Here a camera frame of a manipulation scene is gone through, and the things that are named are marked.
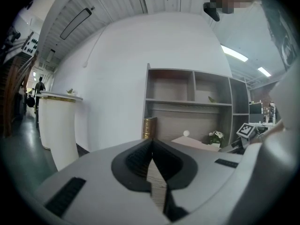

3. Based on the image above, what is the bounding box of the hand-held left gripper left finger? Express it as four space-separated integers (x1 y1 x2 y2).
35 138 170 225

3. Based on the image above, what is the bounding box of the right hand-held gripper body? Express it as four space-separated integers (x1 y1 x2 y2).
219 122 259 155

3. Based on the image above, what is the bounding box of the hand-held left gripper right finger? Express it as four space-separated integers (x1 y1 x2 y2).
152 138 245 225

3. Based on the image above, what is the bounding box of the beige object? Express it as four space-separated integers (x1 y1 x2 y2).
171 136 221 152

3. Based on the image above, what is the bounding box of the grey wooden shelf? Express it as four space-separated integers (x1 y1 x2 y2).
141 63 250 150

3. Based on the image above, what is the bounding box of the person's right forearm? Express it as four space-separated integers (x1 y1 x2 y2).
257 121 287 144

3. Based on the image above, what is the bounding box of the black computer monitor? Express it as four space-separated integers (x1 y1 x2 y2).
248 103 263 123

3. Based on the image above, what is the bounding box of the white flower potted plant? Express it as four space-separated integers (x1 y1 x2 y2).
208 130 225 148

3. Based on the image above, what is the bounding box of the white round counter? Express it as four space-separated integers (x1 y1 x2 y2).
37 90 84 172

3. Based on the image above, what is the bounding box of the bright ceiling light strip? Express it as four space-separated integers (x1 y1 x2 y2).
221 45 249 62
257 67 272 77

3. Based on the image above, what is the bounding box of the brown gold book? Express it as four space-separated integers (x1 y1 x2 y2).
142 116 158 140

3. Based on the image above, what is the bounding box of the person's white printed shirt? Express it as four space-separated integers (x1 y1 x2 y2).
245 0 300 132

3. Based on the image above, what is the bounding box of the brown wooden staircase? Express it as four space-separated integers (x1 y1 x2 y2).
3 52 39 139

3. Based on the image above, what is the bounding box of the white sign with black dots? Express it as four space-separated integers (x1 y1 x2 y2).
22 31 39 55

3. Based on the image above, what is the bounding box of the long dark ceiling lamp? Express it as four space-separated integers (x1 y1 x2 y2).
59 7 93 41

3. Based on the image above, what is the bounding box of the white wall cable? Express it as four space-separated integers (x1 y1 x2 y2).
82 28 105 68

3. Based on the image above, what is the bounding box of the black head-worn camera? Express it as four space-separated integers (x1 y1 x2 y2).
202 2 221 22

